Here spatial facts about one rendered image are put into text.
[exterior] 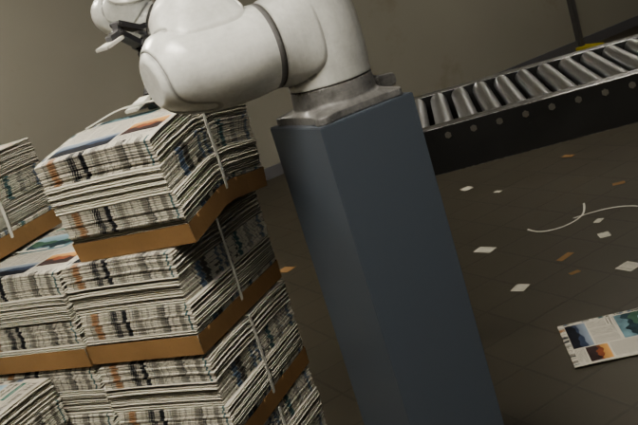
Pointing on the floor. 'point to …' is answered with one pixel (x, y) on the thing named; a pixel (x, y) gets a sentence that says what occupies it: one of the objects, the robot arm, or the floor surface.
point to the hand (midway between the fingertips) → (119, 78)
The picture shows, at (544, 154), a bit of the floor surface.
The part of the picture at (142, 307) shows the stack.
